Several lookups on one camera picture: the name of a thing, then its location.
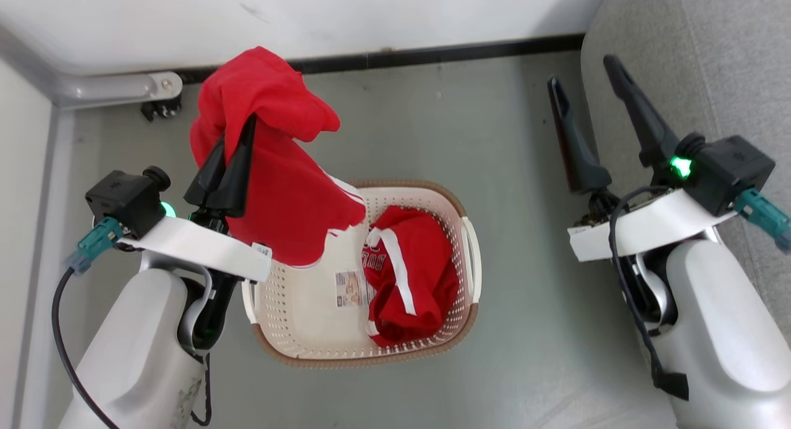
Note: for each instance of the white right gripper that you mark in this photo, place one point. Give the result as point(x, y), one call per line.
point(655, 222)

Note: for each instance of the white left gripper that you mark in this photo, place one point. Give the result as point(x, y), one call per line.
point(185, 246)

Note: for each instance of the red garment thin white stripes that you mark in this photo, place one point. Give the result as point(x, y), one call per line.
point(278, 182)

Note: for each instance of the red garment wide white band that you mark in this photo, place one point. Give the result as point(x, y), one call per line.
point(426, 256)

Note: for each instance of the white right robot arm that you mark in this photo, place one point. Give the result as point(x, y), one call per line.
point(729, 330)

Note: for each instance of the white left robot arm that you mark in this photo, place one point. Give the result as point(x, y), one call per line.
point(136, 355)

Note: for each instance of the cream perforated laundry basket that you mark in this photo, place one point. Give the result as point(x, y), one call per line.
point(309, 318)

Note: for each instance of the small black caster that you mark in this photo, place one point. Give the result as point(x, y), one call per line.
point(162, 109)

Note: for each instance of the grey fabric sofa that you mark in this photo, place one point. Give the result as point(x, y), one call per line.
point(729, 58)

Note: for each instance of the paper label sticker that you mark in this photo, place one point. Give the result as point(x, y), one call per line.
point(349, 290)

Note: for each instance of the black baseboard strip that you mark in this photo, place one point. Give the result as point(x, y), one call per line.
point(432, 55)

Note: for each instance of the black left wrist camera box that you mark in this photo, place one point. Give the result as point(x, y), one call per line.
point(123, 197)

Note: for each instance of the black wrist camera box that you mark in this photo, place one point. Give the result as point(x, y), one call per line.
point(123, 197)
point(732, 169)

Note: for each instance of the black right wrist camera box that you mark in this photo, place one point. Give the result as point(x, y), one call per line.
point(732, 169)

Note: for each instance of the grey metal rail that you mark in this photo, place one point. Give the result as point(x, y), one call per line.
point(123, 89)

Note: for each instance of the teal left camera connector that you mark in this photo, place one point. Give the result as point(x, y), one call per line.
point(99, 243)

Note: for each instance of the teal camera connector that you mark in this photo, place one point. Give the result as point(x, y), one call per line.
point(763, 212)
point(99, 243)

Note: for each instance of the teal right camera connector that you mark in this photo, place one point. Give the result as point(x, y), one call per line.
point(763, 212)

